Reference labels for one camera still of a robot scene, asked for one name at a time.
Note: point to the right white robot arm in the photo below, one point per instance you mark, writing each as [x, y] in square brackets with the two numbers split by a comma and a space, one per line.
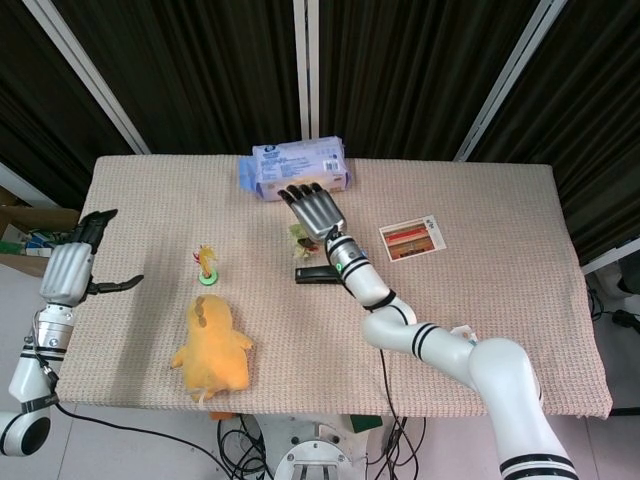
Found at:
[500, 370]

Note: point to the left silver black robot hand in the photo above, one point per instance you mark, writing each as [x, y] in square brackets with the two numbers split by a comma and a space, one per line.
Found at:
[65, 270]

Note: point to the lavender tissue paper pack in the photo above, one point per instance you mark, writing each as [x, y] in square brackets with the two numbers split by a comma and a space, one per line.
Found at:
[295, 160]

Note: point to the white metal frame post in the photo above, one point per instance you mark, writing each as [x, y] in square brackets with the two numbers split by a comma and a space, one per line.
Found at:
[610, 256]
[17, 181]
[306, 65]
[95, 75]
[502, 75]

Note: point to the yellow plush toy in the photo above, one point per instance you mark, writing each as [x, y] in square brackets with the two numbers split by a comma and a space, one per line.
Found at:
[215, 345]

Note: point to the beige waffle weave tablecloth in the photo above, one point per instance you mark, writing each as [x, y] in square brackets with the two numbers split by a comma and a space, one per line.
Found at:
[500, 250]

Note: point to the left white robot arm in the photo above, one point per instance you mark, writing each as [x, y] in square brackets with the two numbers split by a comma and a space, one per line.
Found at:
[25, 370]

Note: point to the yellow feather shuttlecock green base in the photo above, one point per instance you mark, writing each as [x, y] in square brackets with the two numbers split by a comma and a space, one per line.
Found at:
[209, 276]

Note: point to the dark green block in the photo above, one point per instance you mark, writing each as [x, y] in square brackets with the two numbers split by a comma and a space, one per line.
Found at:
[367, 424]

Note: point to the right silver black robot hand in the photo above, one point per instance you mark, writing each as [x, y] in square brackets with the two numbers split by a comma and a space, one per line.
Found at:
[317, 215]

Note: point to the black stapler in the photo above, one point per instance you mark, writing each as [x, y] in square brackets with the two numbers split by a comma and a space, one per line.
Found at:
[315, 275]

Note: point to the dark pleated curtain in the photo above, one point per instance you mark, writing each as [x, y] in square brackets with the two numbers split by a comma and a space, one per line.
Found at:
[200, 75]

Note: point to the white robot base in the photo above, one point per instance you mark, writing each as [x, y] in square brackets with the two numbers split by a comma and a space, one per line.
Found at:
[310, 450]

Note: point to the red building postcard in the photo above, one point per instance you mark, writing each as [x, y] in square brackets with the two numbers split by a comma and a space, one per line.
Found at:
[410, 240]

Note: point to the brown cardboard box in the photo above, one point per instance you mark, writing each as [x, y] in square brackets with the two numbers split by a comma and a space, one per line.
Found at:
[30, 220]

